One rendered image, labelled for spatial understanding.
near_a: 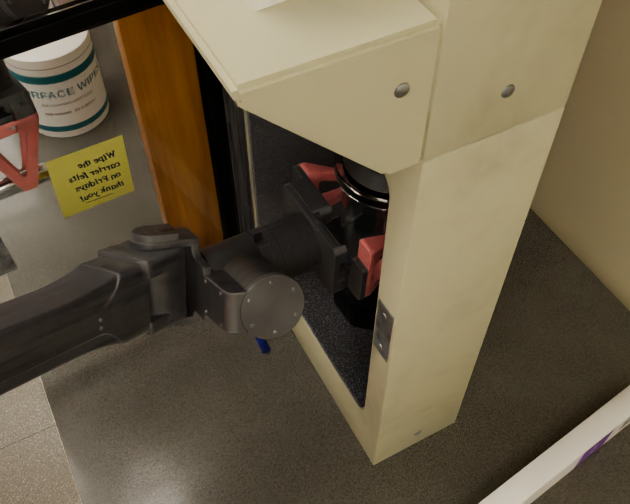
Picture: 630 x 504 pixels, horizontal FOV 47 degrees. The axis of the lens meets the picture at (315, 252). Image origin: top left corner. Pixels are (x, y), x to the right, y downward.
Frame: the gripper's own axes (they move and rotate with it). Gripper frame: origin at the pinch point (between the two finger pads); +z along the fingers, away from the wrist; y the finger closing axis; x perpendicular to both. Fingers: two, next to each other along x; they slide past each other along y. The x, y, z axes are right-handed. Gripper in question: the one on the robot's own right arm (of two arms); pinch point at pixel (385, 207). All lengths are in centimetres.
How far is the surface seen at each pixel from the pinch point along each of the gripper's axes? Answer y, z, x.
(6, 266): 12.4, -35.4, 2.4
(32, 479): 53, -53, 119
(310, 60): -15.0, -18.1, -32.6
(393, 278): -14.0, -9.6, -9.9
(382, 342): -13.8, -9.4, -0.6
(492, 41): -15.6, -7.2, -30.7
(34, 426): 67, -49, 119
